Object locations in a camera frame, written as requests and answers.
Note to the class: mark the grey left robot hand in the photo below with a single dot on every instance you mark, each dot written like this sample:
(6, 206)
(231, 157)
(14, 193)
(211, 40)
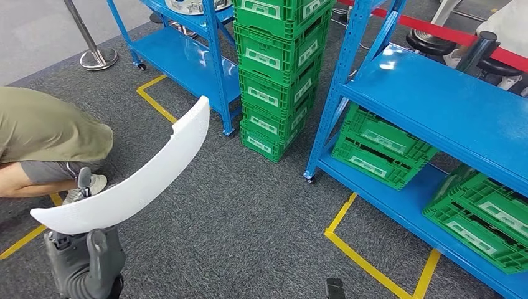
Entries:
(78, 260)

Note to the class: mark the white curved plastic part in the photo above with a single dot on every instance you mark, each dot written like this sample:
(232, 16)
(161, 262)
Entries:
(136, 185)

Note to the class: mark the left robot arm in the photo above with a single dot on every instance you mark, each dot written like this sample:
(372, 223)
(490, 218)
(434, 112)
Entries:
(90, 293)

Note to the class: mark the blue metal shelf rack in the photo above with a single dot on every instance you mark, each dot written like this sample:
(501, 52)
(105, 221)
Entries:
(185, 62)
(433, 107)

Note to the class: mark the silver round metal part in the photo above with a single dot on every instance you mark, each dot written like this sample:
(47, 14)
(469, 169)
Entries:
(194, 6)

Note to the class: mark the person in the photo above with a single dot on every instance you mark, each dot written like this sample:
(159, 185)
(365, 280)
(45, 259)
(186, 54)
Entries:
(507, 24)
(41, 124)

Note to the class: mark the yellow floor tape line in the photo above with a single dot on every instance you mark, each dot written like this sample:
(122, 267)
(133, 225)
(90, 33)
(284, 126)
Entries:
(154, 103)

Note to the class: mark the dark robot body piece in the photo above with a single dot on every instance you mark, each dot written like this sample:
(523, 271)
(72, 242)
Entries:
(335, 289)

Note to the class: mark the yellow floor tape square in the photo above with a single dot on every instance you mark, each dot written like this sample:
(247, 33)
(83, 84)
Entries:
(371, 268)

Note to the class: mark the black round stool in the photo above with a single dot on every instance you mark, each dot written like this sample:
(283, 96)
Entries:
(497, 67)
(429, 41)

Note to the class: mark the white desk panel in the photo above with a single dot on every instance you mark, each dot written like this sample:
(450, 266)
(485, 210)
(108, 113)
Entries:
(445, 10)

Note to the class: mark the chrome stanchion post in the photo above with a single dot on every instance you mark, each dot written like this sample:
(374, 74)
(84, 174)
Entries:
(93, 53)

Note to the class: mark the black stanchion post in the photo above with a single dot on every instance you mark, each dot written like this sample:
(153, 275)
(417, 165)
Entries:
(474, 53)

